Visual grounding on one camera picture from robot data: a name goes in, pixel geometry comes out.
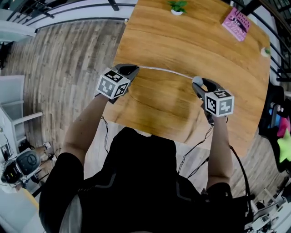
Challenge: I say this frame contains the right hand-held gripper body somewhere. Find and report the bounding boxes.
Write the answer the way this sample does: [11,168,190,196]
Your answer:
[199,87,235,125]

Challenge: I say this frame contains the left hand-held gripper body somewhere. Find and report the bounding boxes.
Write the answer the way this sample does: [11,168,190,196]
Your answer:
[94,66,131,104]

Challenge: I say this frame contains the white round tape measure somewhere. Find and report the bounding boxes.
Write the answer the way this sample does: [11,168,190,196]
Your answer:
[137,65,203,86]

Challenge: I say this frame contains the person's left forearm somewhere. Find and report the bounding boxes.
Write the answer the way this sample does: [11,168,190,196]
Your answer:
[60,95,110,167]

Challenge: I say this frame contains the person's right forearm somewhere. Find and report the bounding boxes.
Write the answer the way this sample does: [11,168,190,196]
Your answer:
[206,116,233,189]

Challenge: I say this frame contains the black office chair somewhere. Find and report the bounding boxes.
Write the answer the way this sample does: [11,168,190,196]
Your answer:
[258,78,291,173]

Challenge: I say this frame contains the blue cushion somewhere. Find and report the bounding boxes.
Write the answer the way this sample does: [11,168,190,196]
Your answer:
[268,109,281,128]

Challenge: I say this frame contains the black railing with wooden handrail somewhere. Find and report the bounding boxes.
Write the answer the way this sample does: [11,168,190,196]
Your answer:
[6,0,291,81]

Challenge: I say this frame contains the pink book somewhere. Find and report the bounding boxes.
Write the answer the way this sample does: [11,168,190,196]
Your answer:
[221,6,252,42]

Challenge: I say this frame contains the pink cushion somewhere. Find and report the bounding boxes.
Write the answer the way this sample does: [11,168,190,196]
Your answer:
[276,116,291,137]

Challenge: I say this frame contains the potted plant in white pot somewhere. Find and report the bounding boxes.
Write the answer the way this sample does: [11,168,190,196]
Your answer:
[167,0,189,16]

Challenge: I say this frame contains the green star cushion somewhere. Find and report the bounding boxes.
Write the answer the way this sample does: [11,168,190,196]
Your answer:
[277,128,291,163]

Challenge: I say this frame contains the person's black shirt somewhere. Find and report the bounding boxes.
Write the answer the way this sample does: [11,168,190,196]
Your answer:
[38,127,248,233]

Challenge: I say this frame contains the grey round-faced device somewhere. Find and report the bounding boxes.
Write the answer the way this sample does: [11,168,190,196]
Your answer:
[15,150,41,176]

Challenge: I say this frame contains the thin black cable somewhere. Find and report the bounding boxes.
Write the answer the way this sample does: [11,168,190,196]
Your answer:
[177,124,214,178]
[101,116,110,155]

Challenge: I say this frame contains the thick black cable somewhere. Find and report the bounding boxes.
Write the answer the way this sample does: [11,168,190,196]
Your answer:
[229,145,253,219]

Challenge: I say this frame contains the white shelf frame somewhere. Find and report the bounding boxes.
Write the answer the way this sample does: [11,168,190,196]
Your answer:
[0,75,44,146]

